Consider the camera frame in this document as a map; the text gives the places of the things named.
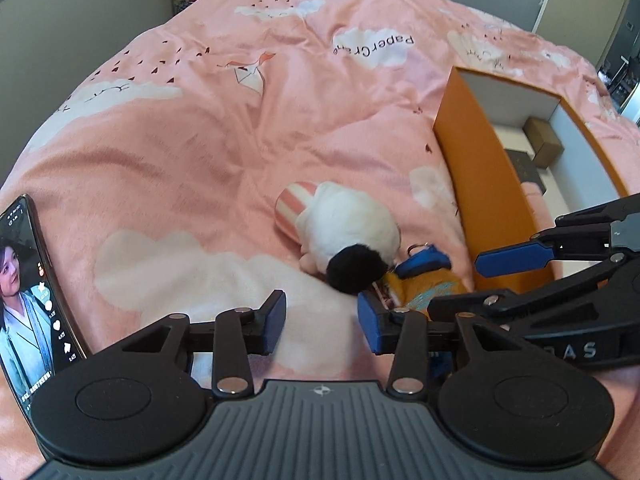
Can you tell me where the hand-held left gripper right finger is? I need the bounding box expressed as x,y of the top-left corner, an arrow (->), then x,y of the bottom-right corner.
357,292 -> 521,396

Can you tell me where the white door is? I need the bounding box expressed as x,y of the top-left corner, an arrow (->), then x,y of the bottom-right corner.
532,0 -> 640,68

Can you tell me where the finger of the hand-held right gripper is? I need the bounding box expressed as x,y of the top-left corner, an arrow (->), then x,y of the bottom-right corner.
475,195 -> 640,277
430,254 -> 640,333

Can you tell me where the white plush toy striped hat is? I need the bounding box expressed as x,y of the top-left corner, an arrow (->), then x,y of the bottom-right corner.
274,180 -> 403,293

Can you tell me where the dark grey small box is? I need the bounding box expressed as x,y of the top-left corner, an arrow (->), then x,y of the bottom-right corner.
504,149 -> 546,195

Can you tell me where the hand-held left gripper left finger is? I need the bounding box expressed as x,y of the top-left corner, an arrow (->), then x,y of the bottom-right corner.
122,290 -> 287,397

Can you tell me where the small brown cardboard box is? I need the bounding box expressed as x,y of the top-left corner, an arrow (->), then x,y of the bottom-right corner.
524,117 -> 566,166

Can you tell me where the pink printed blanket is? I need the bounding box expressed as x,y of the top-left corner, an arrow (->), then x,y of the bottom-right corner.
0,0 -> 640,480

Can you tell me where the orange storage box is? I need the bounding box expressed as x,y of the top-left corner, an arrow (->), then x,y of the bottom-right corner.
432,66 -> 630,296

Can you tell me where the smartphone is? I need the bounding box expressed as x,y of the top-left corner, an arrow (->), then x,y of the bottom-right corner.
0,194 -> 88,401

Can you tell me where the orange and blue keychain pouch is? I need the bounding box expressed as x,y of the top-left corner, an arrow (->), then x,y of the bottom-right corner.
382,242 -> 468,321

